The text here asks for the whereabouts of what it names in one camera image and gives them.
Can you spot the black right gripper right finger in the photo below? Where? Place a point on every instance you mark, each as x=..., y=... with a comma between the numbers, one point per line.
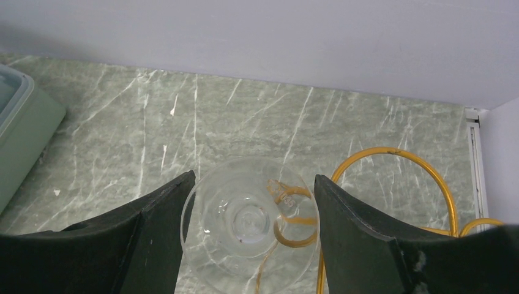
x=368, y=251

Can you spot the clear wine glass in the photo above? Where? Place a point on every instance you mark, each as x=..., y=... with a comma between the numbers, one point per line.
x=250, y=225

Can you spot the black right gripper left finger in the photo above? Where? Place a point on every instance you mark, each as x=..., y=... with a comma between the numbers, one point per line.
x=134, y=248

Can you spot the translucent green storage box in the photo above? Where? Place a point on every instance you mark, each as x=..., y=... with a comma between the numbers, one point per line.
x=29, y=119

